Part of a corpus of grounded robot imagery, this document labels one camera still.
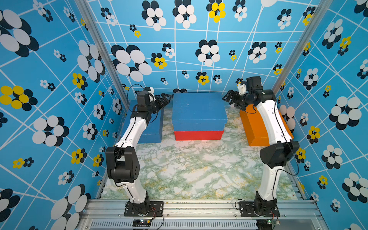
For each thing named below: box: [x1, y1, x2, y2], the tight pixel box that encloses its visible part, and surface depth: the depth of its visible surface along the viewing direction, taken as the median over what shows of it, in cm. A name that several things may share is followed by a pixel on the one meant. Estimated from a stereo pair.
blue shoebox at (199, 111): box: [171, 92, 228, 132], surface depth 91 cm
